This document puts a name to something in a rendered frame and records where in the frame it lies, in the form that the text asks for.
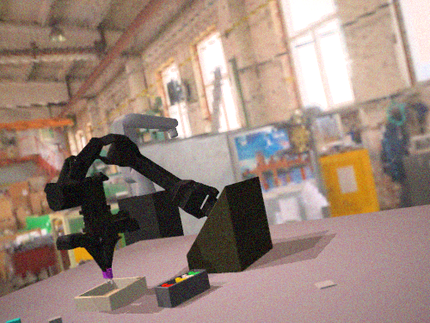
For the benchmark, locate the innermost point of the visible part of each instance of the beige shallow tray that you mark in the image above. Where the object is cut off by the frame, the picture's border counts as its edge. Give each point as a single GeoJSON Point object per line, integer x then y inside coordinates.
{"type": "Point", "coordinates": [107, 296]}

